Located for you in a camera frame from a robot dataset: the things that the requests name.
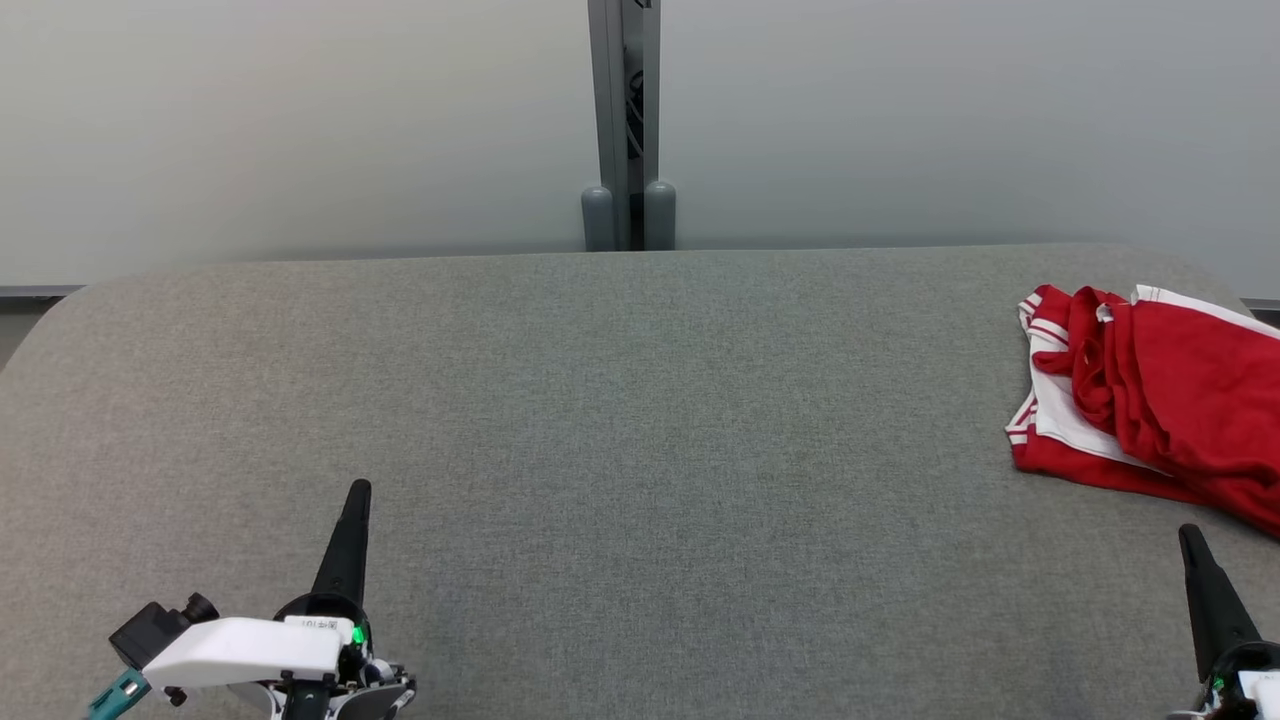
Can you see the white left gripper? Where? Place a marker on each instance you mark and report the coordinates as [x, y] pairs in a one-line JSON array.
[[250, 650]]

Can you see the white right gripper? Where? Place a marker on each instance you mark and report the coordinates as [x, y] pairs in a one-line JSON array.
[[1250, 690]]

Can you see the red white basketball jersey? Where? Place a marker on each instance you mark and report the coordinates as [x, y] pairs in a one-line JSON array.
[[1190, 400]]

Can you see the grey cylindrical post cap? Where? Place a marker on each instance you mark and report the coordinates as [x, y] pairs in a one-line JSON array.
[[660, 215], [597, 220]]

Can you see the grey metal partition post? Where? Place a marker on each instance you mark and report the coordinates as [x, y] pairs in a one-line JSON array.
[[610, 90]]

